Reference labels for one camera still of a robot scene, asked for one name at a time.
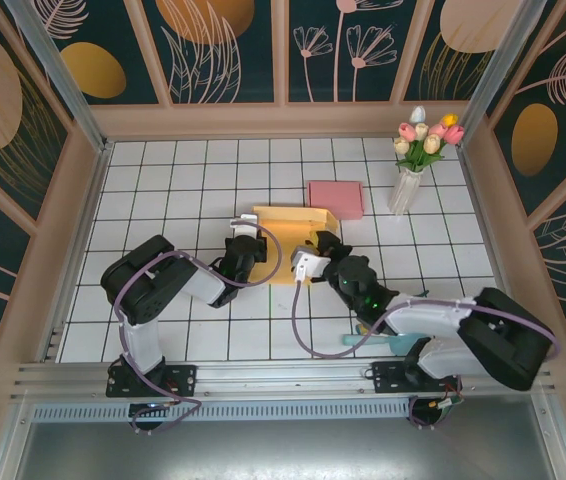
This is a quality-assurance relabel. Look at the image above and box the yellow paper box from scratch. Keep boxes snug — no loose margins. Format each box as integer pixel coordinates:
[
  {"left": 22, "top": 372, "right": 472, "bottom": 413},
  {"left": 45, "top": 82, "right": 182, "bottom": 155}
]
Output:
[{"left": 252, "top": 204, "right": 340, "bottom": 287}]

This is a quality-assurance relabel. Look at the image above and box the pink paper box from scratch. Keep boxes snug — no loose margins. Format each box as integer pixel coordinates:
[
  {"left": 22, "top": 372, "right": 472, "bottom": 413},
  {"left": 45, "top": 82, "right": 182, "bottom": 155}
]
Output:
[{"left": 306, "top": 180, "right": 365, "bottom": 221}]

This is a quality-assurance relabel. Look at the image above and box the light blue toy shovel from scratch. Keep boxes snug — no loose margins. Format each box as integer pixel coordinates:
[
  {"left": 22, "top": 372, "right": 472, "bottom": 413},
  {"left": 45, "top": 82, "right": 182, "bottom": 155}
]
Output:
[{"left": 341, "top": 332, "right": 429, "bottom": 357}]

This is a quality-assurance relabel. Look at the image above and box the white ribbed vase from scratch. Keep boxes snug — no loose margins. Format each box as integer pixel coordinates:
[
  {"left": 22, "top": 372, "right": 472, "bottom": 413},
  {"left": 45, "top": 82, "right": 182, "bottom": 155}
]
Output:
[{"left": 388, "top": 168, "right": 424, "bottom": 216}]

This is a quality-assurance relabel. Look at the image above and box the artificial tulip bouquet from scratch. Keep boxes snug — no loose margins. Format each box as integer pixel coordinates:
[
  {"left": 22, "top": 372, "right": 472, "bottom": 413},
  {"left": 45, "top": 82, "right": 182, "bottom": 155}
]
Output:
[{"left": 393, "top": 105, "right": 466, "bottom": 175}]

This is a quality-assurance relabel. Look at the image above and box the grey metal sheet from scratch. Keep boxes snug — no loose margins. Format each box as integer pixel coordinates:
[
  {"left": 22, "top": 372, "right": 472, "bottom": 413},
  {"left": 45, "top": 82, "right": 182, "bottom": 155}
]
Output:
[{"left": 0, "top": 399, "right": 566, "bottom": 480}]

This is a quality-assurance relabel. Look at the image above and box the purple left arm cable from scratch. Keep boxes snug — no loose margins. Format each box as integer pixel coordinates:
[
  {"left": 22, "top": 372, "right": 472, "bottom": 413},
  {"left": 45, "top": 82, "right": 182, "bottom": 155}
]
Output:
[{"left": 115, "top": 224, "right": 284, "bottom": 434}]

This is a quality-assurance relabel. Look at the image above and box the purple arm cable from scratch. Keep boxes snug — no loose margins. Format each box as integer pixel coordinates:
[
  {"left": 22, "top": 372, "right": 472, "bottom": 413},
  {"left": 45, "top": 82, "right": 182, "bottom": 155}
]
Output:
[
  {"left": 292, "top": 277, "right": 563, "bottom": 431},
  {"left": 115, "top": 224, "right": 284, "bottom": 434}
]

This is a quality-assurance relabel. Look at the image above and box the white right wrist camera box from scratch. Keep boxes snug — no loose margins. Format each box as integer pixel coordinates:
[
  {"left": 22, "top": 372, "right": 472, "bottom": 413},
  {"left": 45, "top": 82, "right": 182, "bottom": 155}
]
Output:
[{"left": 290, "top": 249, "right": 332, "bottom": 284}]

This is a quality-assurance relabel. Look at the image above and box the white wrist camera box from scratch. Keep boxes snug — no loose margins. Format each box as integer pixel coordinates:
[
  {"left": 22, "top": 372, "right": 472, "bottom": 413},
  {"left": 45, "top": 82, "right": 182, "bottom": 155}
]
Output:
[
  {"left": 227, "top": 213, "right": 260, "bottom": 239},
  {"left": 290, "top": 249, "right": 332, "bottom": 284}
]

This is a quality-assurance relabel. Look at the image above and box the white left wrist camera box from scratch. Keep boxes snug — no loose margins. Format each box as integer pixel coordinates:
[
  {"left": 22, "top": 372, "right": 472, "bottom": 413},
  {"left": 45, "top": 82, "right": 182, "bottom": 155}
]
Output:
[{"left": 227, "top": 213, "right": 260, "bottom": 239}]

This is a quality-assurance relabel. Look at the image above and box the teal rake with wooden handle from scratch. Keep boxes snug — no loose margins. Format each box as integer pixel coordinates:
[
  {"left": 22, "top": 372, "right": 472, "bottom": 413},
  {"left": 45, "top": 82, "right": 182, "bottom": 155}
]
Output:
[{"left": 355, "top": 288, "right": 432, "bottom": 336}]

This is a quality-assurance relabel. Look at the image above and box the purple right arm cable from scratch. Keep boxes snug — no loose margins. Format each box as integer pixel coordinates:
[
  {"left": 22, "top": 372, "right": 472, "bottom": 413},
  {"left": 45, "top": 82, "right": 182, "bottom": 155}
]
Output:
[{"left": 292, "top": 277, "right": 563, "bottom": 431}]

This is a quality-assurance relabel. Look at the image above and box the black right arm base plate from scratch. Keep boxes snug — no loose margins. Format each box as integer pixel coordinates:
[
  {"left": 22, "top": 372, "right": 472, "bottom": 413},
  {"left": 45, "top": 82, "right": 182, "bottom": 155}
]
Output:
[{"left": 371, "top": 360, "right": 463, "bottom": 396}]

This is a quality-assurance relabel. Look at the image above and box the aluminium mounting rail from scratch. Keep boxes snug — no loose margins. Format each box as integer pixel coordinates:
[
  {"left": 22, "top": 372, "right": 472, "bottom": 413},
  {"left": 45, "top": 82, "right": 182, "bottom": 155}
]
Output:
[{"left": 10, "top": 355, "right": 557, "bottom": 401}]

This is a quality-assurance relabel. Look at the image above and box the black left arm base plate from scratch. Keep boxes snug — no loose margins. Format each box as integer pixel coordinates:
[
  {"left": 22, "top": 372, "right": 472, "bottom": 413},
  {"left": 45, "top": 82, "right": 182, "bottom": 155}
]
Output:
[{"left": 106, "top": 363, "right": 198, "bottom": 399}]

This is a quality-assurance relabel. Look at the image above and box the aluminium side rail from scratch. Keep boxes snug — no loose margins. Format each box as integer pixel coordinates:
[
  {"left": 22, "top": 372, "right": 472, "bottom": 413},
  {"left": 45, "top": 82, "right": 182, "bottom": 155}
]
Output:
[
  {"left": 37, "top": 141, "right": 114, "bottom": 364},
  {"left": 457, "top": 141, "right": 532, "bottom": 354}
]

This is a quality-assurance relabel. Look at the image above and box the black round cable port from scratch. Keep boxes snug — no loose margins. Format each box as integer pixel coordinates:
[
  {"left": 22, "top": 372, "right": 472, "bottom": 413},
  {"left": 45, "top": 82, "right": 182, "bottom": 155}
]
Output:
[
  {"left": 127, "top": 402, "right": 174, "bottom": 435},
  {"left": 407, "top": 397, "right": 464, "bottom": 430}
]

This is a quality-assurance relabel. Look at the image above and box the grey slotted cable duct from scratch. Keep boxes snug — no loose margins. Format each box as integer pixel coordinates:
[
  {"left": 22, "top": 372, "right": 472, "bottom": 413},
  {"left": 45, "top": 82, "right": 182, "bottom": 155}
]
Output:
[{"left": 30, "top": 399, "right": 412, "bottom": 422}]

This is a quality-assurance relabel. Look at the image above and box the aluminium frame post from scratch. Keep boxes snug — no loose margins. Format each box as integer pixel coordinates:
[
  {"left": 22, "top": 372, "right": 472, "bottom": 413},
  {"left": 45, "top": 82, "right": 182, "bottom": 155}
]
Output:
[
  {"left": 2, "top": 0, "right": 114, "bottom": 151},
  {"left": 455, "top": 0, "right": 549, "bottom": 146}
]

